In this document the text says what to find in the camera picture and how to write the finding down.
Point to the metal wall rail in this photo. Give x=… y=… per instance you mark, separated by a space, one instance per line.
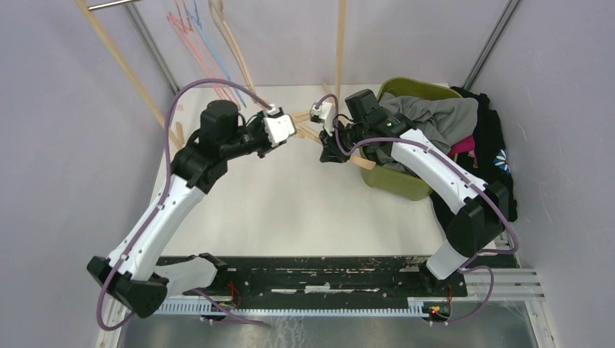
x=490 y=44
x=151 y=46

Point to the wooden clothes rack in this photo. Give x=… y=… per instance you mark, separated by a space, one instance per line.
x=177 y=139

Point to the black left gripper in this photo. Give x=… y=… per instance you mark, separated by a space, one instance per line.
x=259 y=121

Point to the pink wire hanger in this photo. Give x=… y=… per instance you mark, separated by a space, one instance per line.
x=180 y=12
x=195 y=48

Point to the grey skirt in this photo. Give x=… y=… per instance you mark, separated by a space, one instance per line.
x=445 y=122

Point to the magenta pleated skirt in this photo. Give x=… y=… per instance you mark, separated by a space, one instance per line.
x=463 y=146

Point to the wooden hanger with grey skirt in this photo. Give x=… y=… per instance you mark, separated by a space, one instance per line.
x=329 y=144

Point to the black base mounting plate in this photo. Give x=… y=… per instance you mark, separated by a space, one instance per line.
x=319 y=270

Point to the olive green laundry basket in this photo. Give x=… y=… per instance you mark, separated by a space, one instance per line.
x=407 y=186

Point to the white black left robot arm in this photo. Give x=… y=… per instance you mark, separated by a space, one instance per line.
x=131 y=273

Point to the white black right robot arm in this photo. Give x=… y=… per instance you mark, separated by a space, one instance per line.
x=402 y=129

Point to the aluminium rail frame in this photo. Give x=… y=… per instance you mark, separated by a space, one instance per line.
x=377 y=293

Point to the left metal wall rail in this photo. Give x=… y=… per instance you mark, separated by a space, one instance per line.
x=151 y=46

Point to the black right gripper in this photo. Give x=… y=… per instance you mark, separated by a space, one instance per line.
x=331 y=151

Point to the black floral garment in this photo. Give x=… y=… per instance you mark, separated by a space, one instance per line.
x=489 y=159

